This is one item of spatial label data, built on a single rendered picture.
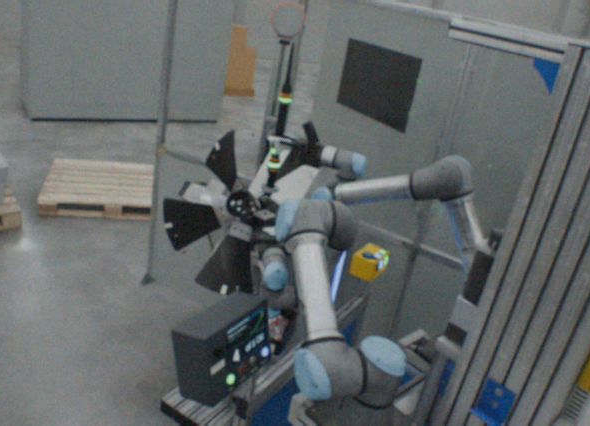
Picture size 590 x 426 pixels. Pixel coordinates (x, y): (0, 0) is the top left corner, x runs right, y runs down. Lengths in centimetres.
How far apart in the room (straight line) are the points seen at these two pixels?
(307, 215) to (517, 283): 55
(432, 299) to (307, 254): 139
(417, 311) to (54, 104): 559
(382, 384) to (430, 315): 143
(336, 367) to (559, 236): 56
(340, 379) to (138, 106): 650
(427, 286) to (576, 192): 160
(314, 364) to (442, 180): 70
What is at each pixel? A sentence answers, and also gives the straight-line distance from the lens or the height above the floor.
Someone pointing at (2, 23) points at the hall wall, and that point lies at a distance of 1375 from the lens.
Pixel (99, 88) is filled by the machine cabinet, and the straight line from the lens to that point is 731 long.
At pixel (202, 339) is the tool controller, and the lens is 127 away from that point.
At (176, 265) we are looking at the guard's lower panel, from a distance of 358.
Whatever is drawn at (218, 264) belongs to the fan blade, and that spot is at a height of 102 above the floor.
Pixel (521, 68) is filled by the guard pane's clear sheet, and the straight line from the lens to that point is 238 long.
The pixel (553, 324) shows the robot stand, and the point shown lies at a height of 147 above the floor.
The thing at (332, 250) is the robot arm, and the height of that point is 134.
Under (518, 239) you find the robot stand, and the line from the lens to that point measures 125.
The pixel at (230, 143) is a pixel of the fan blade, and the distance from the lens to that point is 225.
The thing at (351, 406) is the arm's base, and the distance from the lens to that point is 141.
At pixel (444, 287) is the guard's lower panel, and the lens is 265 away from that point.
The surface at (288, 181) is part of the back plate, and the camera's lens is 238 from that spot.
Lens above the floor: 202
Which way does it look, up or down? 23 degrees down
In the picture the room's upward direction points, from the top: 10 degrees clockwise
